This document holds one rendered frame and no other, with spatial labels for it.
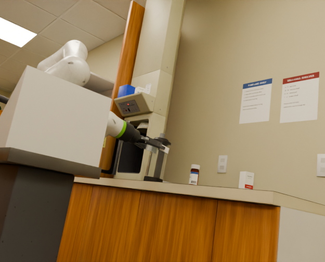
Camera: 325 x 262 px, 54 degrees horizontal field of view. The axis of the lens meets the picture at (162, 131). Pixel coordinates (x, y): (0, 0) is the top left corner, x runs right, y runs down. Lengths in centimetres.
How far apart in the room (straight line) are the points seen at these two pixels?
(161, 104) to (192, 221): 103
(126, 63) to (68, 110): 139
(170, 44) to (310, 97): 97
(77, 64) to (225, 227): 80
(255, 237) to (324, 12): 143
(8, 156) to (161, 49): 146
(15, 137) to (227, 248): 76
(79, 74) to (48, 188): 45
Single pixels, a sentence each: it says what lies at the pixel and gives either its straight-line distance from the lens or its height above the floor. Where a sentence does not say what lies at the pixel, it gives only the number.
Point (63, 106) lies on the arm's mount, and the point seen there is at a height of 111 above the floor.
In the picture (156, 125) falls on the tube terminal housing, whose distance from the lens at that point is 204.
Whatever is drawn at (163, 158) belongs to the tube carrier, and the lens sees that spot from 162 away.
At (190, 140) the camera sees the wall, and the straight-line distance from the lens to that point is 234.
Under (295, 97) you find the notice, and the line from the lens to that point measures 195.
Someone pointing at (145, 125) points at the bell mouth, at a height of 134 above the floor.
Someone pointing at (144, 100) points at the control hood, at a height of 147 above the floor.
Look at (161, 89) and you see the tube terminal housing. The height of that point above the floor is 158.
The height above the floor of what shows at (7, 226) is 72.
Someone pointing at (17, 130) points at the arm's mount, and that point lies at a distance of 104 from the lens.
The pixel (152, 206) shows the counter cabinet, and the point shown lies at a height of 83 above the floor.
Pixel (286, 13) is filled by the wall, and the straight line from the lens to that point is 226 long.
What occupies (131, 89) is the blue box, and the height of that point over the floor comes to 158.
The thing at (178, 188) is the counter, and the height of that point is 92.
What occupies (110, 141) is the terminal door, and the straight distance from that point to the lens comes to 220.
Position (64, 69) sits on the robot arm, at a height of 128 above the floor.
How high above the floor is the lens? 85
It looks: 13 degrees up
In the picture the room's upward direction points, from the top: 9 degrees clockwise
